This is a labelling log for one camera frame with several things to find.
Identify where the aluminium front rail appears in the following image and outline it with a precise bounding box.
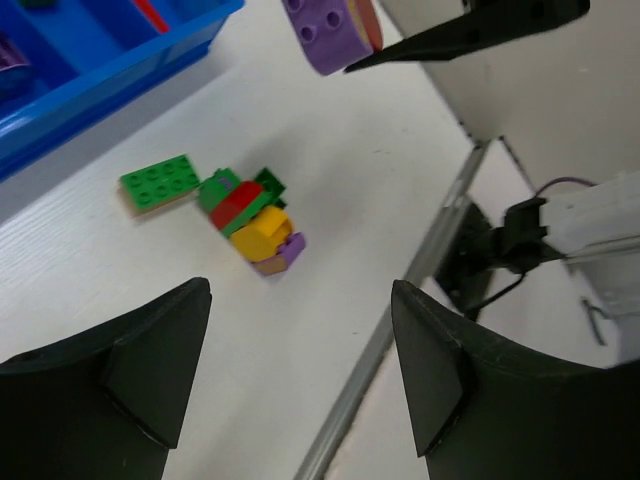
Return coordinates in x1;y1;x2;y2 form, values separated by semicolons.
296;141;491;479

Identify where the blue divided plastic bin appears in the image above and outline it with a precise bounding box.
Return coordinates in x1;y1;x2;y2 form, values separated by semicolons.
1;1;244;178

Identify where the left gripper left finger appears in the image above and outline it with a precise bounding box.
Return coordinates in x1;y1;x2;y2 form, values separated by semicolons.
1;277;212;479

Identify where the red oval lego brick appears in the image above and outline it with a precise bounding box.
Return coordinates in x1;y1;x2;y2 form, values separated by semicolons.
280;0;385;77

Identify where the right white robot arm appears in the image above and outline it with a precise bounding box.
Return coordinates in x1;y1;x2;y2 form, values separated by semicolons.
357;1;639;365

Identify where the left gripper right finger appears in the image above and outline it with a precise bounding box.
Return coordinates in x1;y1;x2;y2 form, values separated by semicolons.
395;308;639;479

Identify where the green flat lego plate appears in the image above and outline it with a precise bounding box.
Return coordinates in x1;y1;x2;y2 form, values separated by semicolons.
119;155;201;214

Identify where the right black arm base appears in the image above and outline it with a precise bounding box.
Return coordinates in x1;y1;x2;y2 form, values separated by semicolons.
435;196;566;321

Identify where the green square lego brick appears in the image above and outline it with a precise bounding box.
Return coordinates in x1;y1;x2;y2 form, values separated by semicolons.
253;167;287;209

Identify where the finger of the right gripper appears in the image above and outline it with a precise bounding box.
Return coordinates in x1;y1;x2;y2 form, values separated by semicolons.
345;0;590;73

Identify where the stacked multicolour lego column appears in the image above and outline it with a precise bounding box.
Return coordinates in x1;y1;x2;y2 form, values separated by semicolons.
198;168;307;276

